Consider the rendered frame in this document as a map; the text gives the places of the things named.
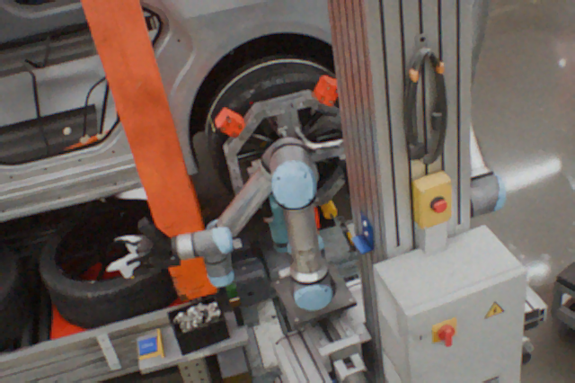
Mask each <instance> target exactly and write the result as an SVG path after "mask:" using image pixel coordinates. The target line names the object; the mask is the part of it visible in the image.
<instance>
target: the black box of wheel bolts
mask: <svg viewBox="0 0 575 383"><path fill-rule="evenodd" d="M167 315H168V317H169V320H170V323H171V326H172V331H173V334H174V337H175V338H176V341H177V344H179V347H180V350H181V354H182V356H183V355H186V354H189V353H191V352H196V351H198V350H201V349H203V348H206V347H209V346H211V345H214V344H217V343H218V342H221V341H224V340H226V339H229V338H231V337H230V333H229V331H228V326H227V323H226V317H225V315H224V311H222V309H221V307H220V305H219V303H218V300H217V296H216V294H215V295H212V296H210V298H204V299H202V300H200V301H197V302H194V303H191V304H189V305H186V306H184V307H179V308H175V309H174V310H171V311H168V313H167Z"/></svg>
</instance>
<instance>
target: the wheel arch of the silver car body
mask: <svg viewBox="0 0 575 383"><path fill-rule="evenodd" d="M245 42H247V43H248V50H249V55H250V62H253V61H254V62H255V60H258V59H262V58H269V57H272V55H273V57H275V55H282V54H287V55H288V54H291V55H299V57H304V58H310V59H313V60H315V61H317V62H319V63H321V64H323V65H324V66H326V67H328V68H329V69H330V70H331V71H332V72H333V73H334V74H335V75H336V73H335V65H334V56H333V48H332V43H330V42H329V41H327V40H326V39H324V38H321V37H319V36H316V35H313V34H310V33H306V32H301V31H272V32H266V33H263V34H259V35H256V36H253V37H251V38H248V39H246V40H244V41H243V42H241V43H239V44H237V45H235V46H233V47H232V48H230V50H228V51H227V52H226V53H224V54H222V55H221V57H220V58H219V59H218V60H217V61H216V62H215V63H214V64H213V65H212V66H211V67H210V69H209V70H207V72H206V74H205V75H204V76H203V77H202V79H201V80H200V82H199V86H198V88H197V90H196V92H195V94H194V96H193V99H191V103H190V108H189V112H188V119H187V143H188V149H189V154H190V159H191V162H192V163H193V165H194V167H195V169H196V171H197V172H198V174H199V173H200V170H199V163H198V158H197V155H196V151H195V147H194V143H193V138H194V136H195V135H196V134H198V133H199V132H202V131H204V123H205V117H206V112H207V109H208V108H209V107H208V106H209V105H210V103H211V102H212V100H211V99H212V98H213V96H214V94H215V92H216V91H217V89H218V88H219V86H220V85H221V84H223V83H224V81H225V80H226V79H227V78H228V65H229V58H230V52H231V50H233V51H234V52H233V55H232V61H231V68H230V76H232V75H233V73H234V72H235V71H239V68H241V67H243V66H245V65H246V63H245V57H244V50H243V44H244V43H245Z"/></svg>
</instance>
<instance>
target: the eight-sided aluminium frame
mask: <svg viewBox="0 0 575 383"><path fill-rule="evenodd" d="M266 105H267V106H266ZM305 107H311V108H314V109H316V110H318V111H319V112H321V113H323V114H325V115H326V117H333V118H334V119H336V120H337V121H338V122H339V123H340V124H341V113H340V108H339V107H338V106H336V105H333V106H332V107H331V106H329V105H325V104H323V103H320V102H319V99H318V98H317V96H316V94H315V93H314V92H311V91H309V90H307V91H302V92H300V93H295V94H289V95H285V96H280V97H277V98H273V99H269V100H265V102H258V103H255V104H254V105H253V106H252V107H251V108H250V110H249V111H248V112H247V113H246V115H245V117H244V118H243V121H244V123H245V127H244V128H243V131H242V132H241V134H240V135H239V137H238V138H233V137H230V138H229V139H228V140H227V141H226V143H225V144H224V149H225V154H226V160H227V164H228V168H229V172H230V177H231V181H232V186H233V189H234V195H235V196H236V195H238V194H239V192H240V190H241V189H242V188H243V187H244V184H243V181H242V176H241V172H240V168H239V164H238V159H236V153H238V152H239V151H240V149H241V148H242V146H243V144H244V142H245V141H246V140H247V138H248V137H250V135H251V134H252V133H253V132H254V130H255V129H256V127H257V126H258V124H259V123H260V122H261V120H262V119H263V118H267V117H271V115H275V114H277V113H280V112H287V111H291V110H294V109H302V108H305ZM279 108H280V109H279ZM344 183H345V179H344V171H342V169H341V167H340V166H338V167H337V168H336V170H335V171H334V172H333V173H332V175H331V177H330V178H329V180H327V181H326V182H325V183H324V184H323V186H322V187H321V188H320V189H319V190H316V192H317V199H316V201H315V203H314V207H318V205H323V204H325V203H329V201H330V200H332V198H333V196H334V195H335V194H336V193H337V190H338V189H339V188H340V187H341V186H342V185H343V184H344Z"/></svg>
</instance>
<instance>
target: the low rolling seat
mask: <svg viewBox="0 0 575 383"><path fill-rule="evenodd" d="M563 292H564V293H565V294H564V295H563ZM551 316H554V317H555V318H557V319H558V320H560V323H559V328H558V330H559V332H558V335H560V336H564V335H565V334H566V332H568V331H569V329H570V328H572V329H574V330H575V261H573V262H572V263H571V264H570V265H568V267H566V268H565V269H564V270H563V271H561V272H560V273H559V274H558V275H557V279H556V280H555V281H554V289H553V298H552V306H551Z"/></svg>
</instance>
